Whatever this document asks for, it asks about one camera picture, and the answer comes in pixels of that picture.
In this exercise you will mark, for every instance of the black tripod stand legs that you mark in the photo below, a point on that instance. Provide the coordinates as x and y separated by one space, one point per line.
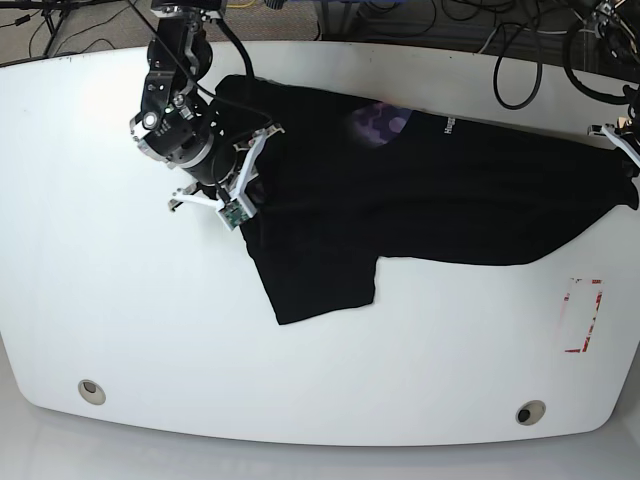
46 22

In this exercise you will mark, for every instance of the right table grommet hole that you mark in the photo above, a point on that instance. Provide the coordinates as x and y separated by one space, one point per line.
530 413

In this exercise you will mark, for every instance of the red tape marking rectangle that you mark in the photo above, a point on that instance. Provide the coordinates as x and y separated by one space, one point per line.
579 313

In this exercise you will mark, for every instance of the black t-shirt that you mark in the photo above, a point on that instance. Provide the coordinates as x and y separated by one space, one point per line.
353 180

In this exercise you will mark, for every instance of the table grommet hole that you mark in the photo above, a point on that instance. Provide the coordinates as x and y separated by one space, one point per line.
91 392
530 413

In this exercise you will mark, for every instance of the left table grommet hole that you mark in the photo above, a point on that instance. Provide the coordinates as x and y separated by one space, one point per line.
91 392

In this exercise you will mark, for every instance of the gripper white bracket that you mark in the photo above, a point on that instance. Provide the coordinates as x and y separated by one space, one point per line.
624 134
229 182

